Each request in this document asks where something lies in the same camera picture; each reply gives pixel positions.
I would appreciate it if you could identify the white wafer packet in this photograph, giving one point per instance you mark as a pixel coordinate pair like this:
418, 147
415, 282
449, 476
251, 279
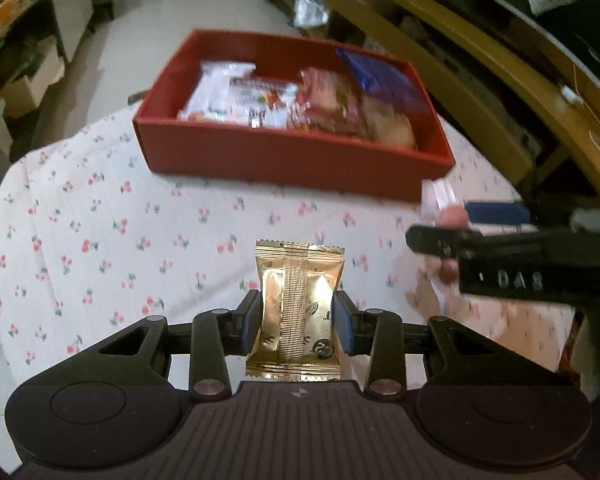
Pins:
207, 99

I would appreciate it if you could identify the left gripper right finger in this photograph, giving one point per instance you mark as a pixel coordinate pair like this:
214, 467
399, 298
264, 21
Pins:
384, 338

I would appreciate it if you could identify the white cardboard box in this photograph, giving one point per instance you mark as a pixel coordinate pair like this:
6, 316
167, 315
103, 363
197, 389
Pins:
25, 91

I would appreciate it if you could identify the white date snack pouch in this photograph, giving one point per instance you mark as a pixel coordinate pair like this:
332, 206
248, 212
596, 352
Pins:
260, 103

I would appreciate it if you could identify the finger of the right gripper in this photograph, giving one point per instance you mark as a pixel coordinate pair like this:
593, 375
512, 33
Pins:
441, 242
497, 213

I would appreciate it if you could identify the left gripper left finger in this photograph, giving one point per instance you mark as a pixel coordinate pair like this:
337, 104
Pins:
210, 338

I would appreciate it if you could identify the gold foil snack packet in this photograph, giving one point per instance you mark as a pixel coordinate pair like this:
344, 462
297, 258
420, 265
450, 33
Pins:
296, 341

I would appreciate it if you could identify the purple blue snack bag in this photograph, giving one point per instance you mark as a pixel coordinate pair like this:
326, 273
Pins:
383, 82

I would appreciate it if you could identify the pink cake packet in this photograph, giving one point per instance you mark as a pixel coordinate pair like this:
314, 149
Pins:
326, 101

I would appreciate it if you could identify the cluttered coffee table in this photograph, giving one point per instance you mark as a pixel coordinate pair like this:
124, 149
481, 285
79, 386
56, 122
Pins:
66, 22

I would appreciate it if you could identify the silver foil bag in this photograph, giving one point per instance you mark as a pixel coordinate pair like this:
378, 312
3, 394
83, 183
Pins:
310, 13

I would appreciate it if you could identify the cherry print tablecloth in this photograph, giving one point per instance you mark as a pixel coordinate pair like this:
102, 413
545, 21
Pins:
91, 241

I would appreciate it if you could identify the white bun packet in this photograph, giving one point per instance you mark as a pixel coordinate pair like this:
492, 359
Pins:
389, 128

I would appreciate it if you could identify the red cardboard box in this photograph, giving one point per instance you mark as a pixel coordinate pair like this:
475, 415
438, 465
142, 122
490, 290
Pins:
291, 156

